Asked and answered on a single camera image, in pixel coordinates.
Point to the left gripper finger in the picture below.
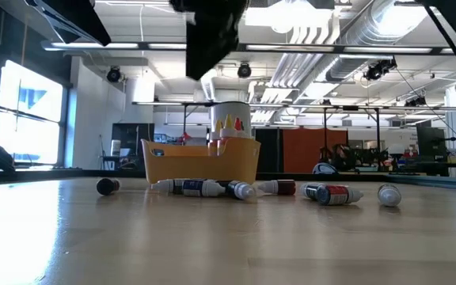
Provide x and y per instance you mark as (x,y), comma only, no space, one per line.
(206,61)

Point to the large red food coloring bottle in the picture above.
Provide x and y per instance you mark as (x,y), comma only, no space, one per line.
(238,124)

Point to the yellow plastic basket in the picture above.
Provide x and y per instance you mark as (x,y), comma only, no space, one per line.
(196,166)

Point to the small food coloring bottle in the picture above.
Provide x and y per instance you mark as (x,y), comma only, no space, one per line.
(389,196)
(166,186)
(242,191)
(281,187)
(202,188)
(337,195)
(107,187)
(309,191)

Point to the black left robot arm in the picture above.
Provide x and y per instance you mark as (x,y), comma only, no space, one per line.
(81,20)

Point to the black background robot arm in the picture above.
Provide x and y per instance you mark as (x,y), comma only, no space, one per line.
(340,156)

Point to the white cylindrical canister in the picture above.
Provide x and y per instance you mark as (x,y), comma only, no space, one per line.
(232,109)

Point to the black shelf cabinet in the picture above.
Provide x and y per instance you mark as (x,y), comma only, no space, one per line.
(133,134)

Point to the black partition panel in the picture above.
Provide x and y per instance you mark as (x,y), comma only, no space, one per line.
(267,150)

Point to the orange partition panel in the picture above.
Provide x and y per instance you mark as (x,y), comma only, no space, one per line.
(295,146)

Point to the blue and white ball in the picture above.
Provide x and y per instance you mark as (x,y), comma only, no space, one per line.
(325,169)

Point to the large bright window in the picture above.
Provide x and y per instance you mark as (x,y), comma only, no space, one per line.
(30,99)

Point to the white dome object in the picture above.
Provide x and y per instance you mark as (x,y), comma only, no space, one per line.
(396,148)

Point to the black computer monitor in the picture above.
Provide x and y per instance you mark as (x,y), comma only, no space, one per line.
(430,140)

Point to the black ceiling camera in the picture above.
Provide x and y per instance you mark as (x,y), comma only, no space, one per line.
(244,70)
(415,102)
(113,74)
(378,70)

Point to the black metal gantry frame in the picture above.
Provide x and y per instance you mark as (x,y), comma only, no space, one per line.
(377,138)

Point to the black aluminium table frame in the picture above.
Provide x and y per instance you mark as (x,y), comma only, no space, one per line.
(54,173)

